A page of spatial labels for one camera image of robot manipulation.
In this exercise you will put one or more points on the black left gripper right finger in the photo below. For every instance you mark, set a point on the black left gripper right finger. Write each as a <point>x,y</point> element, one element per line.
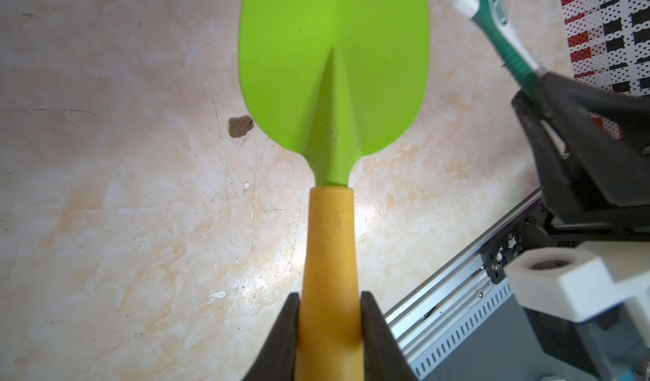
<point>383,359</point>

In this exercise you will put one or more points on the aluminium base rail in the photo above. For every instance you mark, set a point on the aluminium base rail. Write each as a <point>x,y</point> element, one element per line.
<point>444,311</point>

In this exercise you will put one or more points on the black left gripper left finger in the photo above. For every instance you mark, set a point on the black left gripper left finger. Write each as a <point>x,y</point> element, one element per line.
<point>276,359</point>

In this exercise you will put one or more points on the green trowel yellow handle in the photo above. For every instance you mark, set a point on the green trowel yellow handle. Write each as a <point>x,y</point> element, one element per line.
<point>333,81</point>

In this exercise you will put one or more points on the white brush green handle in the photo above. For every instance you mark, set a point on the white brush green handle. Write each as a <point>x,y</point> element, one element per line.
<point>491,17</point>

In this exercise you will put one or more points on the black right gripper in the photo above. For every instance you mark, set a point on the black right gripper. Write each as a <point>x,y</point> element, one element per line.
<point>599,191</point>

